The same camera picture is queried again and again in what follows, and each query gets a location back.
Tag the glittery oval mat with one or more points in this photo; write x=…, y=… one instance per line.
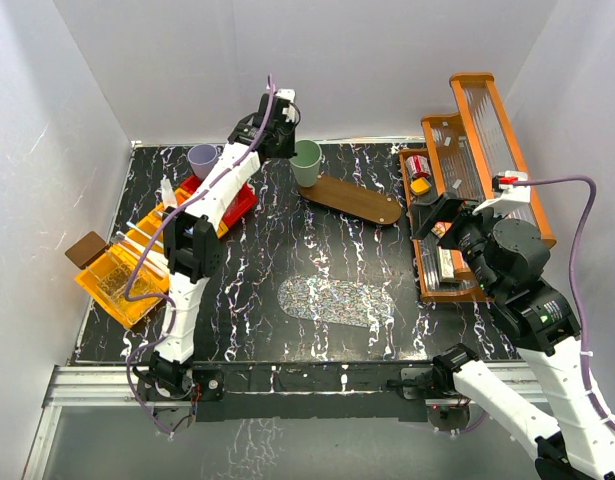
x=336, y=301

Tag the white toothbrush box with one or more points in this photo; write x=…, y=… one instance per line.
x=445, y=265

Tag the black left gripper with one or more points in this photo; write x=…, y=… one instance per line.
x=290, y=151

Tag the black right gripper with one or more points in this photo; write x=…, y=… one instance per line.
x=444, y=208

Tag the green plastic cup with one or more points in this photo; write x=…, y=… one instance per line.
x=305, y=163

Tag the red white small box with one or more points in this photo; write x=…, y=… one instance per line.
x=418, y=166

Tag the brown oval wooden tray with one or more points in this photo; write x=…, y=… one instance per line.
x=354, y=200

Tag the red plastic bin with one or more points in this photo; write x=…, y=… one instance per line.
x=245, y=200

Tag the brown square coaster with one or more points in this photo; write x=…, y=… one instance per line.
x=86, y=250

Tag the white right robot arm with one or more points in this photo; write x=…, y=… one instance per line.
x=576, y=439

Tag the yellow grey sponge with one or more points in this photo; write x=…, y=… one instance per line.
x=420, y=186

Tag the purple plastic cup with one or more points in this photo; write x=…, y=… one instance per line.
x=202, y=158

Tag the orange wooden tiered shelf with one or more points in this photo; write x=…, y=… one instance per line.
x=465, y=150

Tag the black front mounting rail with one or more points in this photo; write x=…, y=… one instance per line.
x=332, y=390

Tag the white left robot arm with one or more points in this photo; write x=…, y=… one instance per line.
x=190, y=234

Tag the orange plastic organizer bin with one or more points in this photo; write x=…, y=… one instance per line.
x=124, y=290

